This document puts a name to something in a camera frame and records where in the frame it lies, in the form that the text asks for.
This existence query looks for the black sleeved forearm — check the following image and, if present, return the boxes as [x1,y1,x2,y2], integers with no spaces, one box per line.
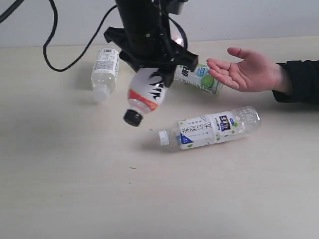
[272,60,319,105]

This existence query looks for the person's open hand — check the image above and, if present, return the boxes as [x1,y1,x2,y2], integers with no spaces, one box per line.
[206,47,293,95]

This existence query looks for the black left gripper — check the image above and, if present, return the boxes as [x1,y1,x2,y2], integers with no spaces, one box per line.
[104,0,198,88]

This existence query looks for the pink white bottle black cap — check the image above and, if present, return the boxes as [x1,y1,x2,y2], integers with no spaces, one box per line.
[123,68,167,126]

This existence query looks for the lime label clear bottle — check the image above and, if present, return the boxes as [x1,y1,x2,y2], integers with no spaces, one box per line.
[174,64,223,95]

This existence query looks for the clear bottle white text label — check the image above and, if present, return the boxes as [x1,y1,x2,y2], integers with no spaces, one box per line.
[91,48,119,102]

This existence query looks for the jasmine tea clear bottle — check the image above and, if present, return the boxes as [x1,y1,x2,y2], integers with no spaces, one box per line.
[159,106,261,150]

